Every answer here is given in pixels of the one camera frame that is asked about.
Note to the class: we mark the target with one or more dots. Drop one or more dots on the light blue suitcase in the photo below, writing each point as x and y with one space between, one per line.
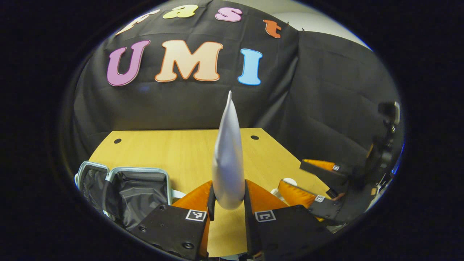
137 192

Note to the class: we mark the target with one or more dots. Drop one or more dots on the black backdrop cloth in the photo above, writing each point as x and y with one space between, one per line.
319 101

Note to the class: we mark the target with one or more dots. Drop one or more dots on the white cream tube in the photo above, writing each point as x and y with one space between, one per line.
228 163

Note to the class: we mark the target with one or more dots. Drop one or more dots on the phone on stand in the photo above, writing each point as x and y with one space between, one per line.
389 112

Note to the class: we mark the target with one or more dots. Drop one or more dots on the computer monitor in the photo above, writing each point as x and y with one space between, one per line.
398 163

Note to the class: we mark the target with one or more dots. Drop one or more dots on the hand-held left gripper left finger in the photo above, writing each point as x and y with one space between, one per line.
170 228

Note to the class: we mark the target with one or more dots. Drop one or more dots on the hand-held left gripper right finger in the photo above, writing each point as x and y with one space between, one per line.
286 228

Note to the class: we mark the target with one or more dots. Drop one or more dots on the white pump bottle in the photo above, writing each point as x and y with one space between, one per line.
289 181

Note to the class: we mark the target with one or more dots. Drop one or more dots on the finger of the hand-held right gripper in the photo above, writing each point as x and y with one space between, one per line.
322 170
301 194

